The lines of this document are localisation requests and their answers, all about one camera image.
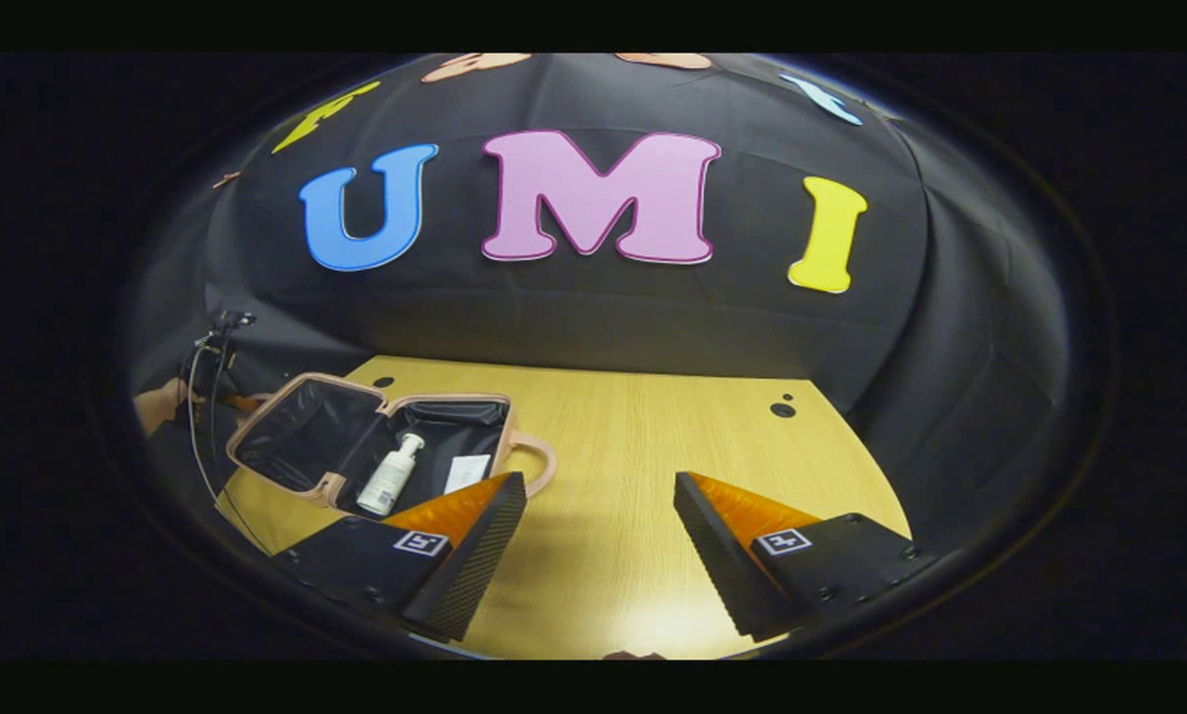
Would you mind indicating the white pump bottle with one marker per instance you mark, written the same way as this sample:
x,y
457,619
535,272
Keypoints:
x,y
387,483

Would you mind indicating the black backdrop cloth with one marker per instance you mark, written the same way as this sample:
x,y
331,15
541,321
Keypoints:
x,y
652,317

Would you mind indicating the red clip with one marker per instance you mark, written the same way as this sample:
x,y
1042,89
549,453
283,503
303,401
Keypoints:
x,y
224,180

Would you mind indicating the pink suitcase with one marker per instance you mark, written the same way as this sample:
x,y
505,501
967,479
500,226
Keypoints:
x,y
286,446

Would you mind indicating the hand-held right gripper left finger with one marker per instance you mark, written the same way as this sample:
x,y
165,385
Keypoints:
x,y
484,555

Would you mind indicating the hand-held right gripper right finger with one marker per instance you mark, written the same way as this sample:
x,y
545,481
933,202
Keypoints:
x,y
722,565

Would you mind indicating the white skin care tube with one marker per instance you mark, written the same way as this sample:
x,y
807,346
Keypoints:
x,y
467,472

